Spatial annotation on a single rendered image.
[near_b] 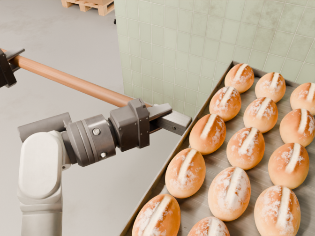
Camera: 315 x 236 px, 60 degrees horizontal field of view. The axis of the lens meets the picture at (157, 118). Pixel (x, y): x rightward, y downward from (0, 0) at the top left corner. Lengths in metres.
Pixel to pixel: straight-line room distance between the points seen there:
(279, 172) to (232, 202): 0.11
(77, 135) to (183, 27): 1.47
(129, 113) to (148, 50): 1.60
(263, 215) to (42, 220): 0.35
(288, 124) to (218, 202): 0.23
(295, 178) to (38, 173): 0.42
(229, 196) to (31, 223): 0.32
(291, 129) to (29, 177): 0.48
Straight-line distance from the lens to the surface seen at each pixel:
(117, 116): 0.53
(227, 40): 1.82
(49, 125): 0.55
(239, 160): 0.51
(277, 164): 0.52
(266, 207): 0.46
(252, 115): 0.58
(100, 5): 3.97
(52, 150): 0.49
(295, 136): 0.58
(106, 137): 0.51
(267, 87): 0.66
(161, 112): 0.56
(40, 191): 0.49
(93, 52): 3.20
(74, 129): 0.52
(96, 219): 1.82
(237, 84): 0.67
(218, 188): 0.45
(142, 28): 2.05
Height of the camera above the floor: 1.62
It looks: 45 degrees down
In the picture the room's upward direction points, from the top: straight up
